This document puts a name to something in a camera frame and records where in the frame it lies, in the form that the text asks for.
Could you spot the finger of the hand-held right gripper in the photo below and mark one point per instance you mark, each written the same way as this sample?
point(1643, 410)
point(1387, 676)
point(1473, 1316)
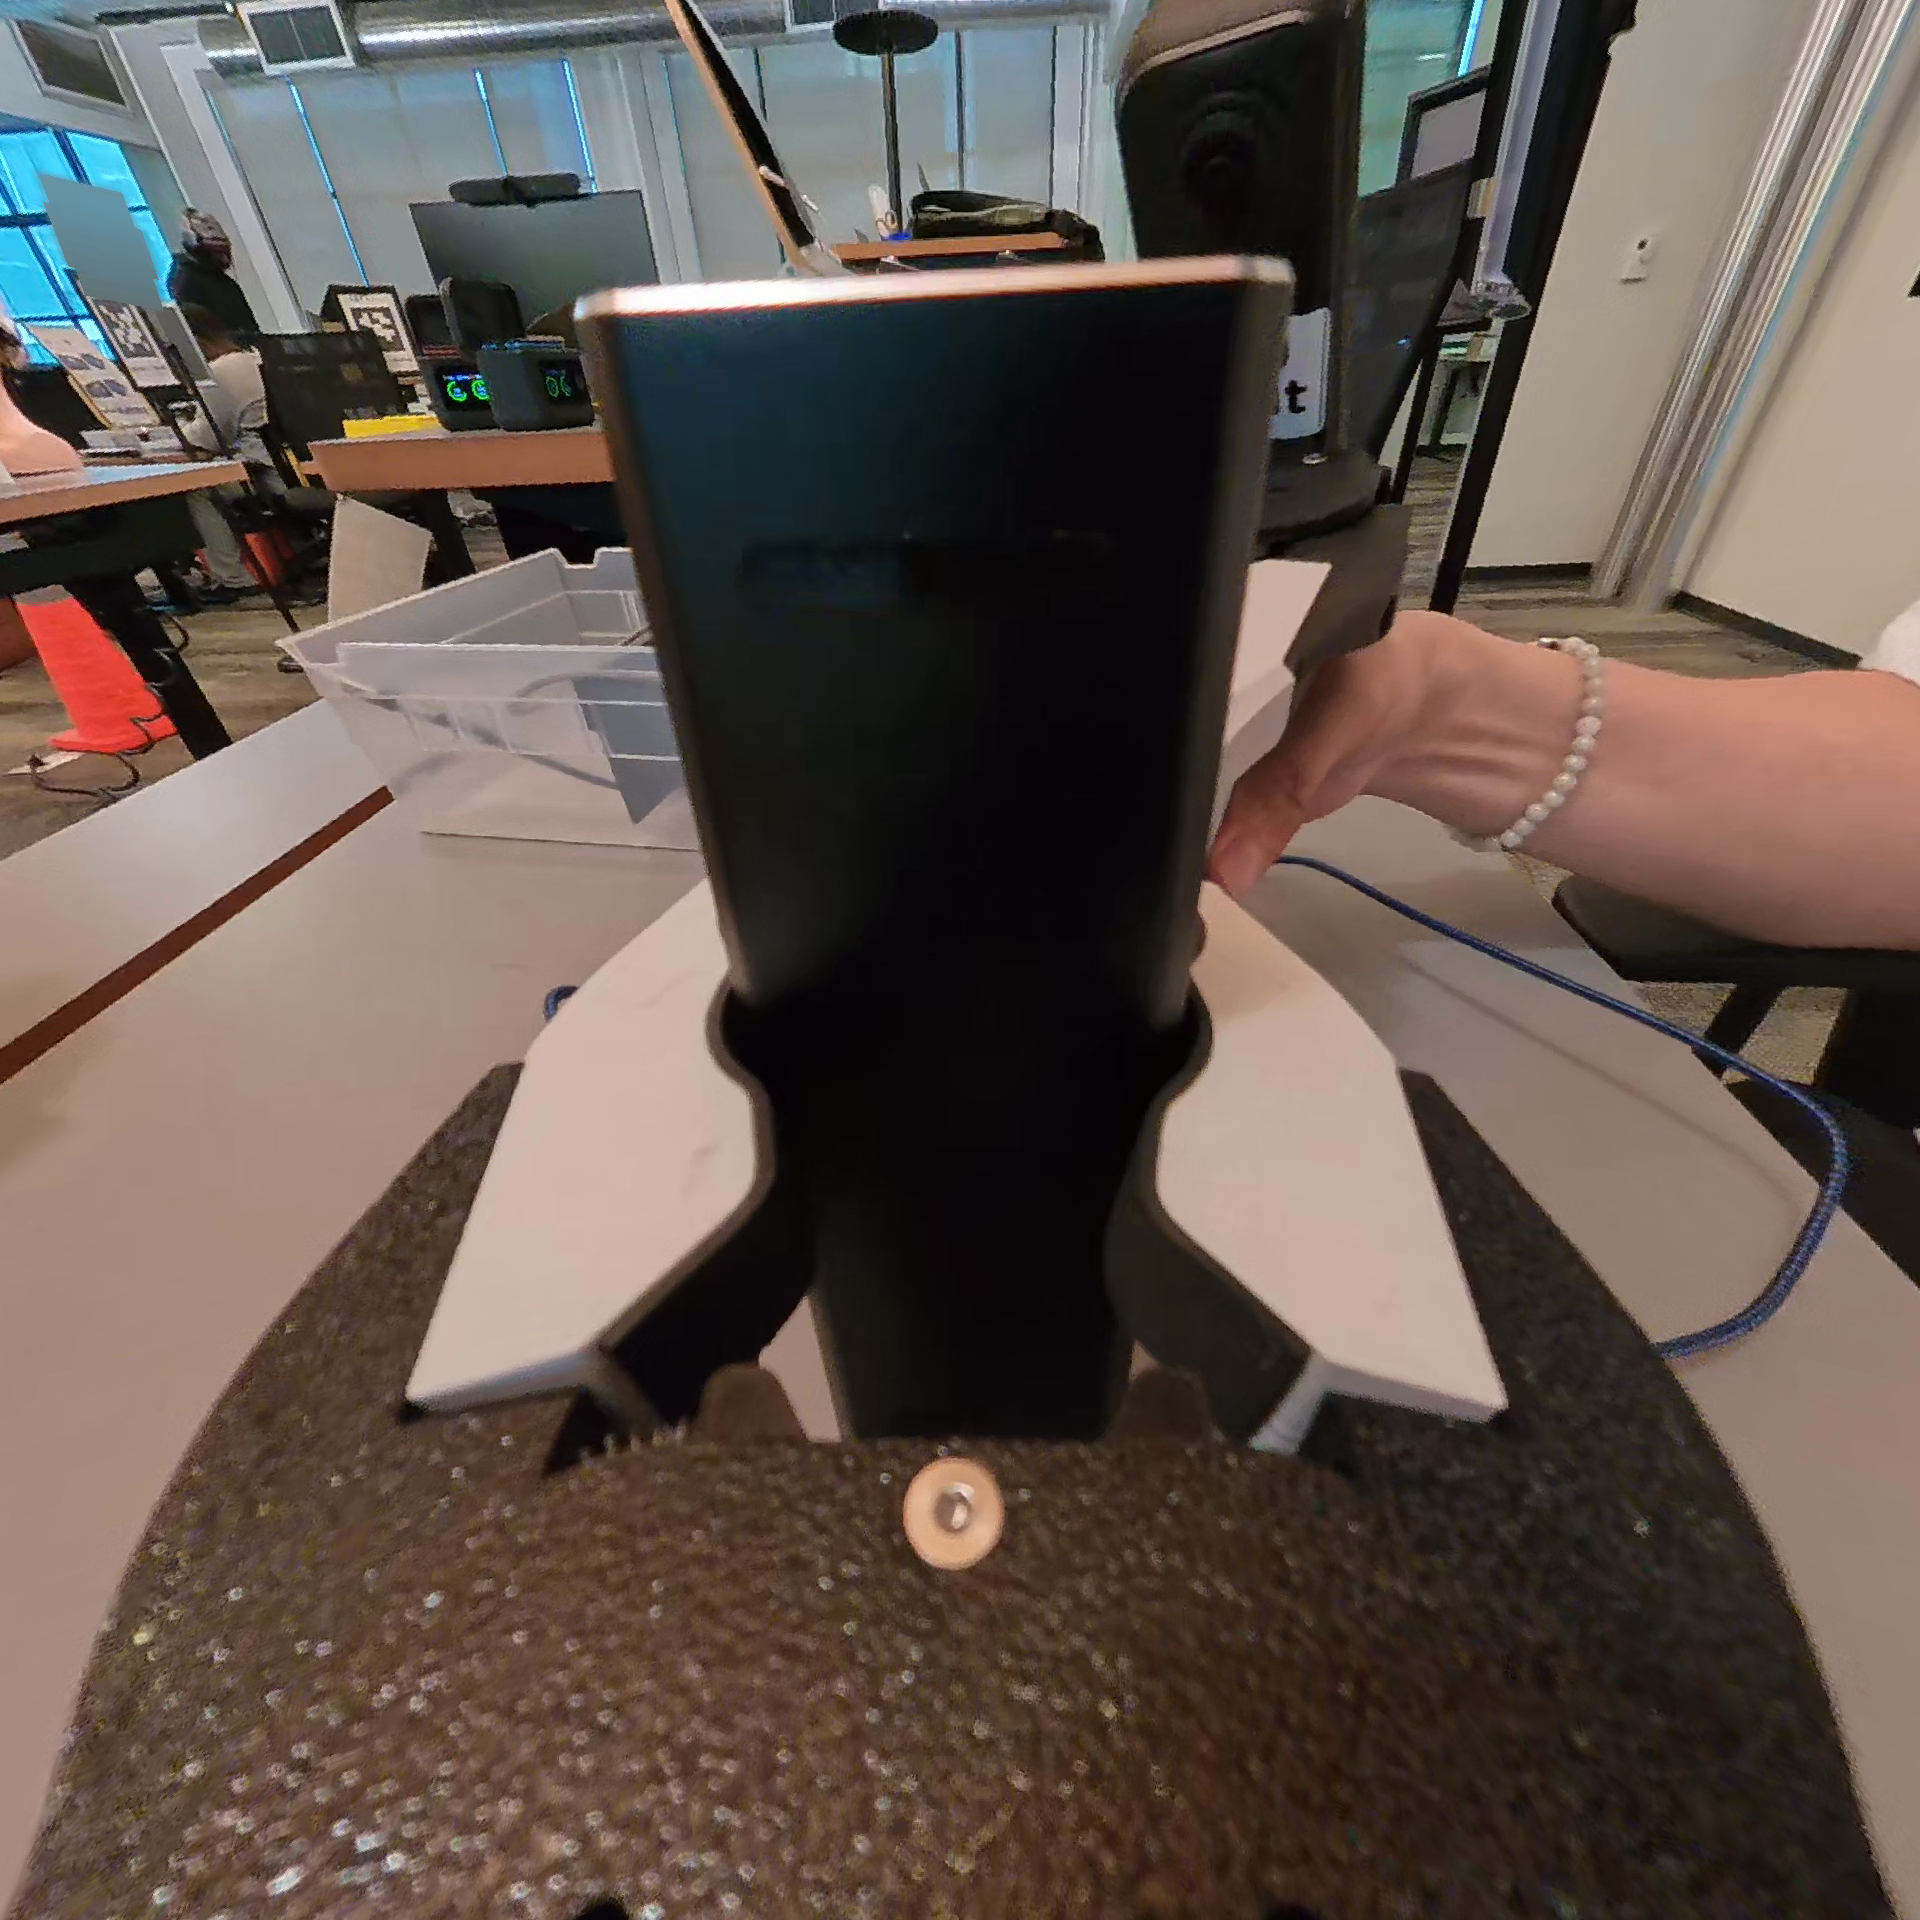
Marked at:
point(1266, 662)

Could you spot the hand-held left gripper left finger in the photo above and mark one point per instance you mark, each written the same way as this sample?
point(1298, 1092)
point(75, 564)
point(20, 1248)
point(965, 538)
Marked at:
point(598, 1200)

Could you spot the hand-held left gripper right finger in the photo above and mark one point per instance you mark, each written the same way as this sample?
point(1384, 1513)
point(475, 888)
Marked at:
point(1320, 1200)

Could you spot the black printed usb hub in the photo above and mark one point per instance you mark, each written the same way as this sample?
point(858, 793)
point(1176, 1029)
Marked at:
point(930, 751)

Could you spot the clear plastic tray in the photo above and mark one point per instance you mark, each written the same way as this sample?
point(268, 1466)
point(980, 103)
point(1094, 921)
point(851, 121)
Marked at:
point(494, 751)

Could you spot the person's right forearm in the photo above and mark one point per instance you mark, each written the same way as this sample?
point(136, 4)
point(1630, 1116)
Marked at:
point(1723, 796)

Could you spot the person's right hand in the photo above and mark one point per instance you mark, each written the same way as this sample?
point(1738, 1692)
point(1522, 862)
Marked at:
point(1395, 720)

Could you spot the black tripod stand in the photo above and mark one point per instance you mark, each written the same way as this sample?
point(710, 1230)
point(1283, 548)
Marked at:
point(1516, 300)

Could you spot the large black screen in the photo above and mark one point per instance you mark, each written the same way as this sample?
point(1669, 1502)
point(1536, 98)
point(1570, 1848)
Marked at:
point(523, 248)

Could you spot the orange traffic cone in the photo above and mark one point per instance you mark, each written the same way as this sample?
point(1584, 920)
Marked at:
point(89, 676)

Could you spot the black device with green display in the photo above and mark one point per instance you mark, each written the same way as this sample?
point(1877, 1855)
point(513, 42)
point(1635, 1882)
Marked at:
point(532, 383)
point(458, 376)

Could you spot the grey desk with wooden edge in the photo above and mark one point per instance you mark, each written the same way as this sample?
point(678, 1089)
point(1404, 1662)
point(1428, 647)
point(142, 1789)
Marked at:
point(451, 457)

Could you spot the wooden office desk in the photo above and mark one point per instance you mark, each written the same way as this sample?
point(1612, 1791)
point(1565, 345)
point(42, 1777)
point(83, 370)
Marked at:
point(106, 487)

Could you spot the framed marker sign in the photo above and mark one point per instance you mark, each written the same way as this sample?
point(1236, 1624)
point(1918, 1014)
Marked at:
point(129, 345)
point(376, 324)

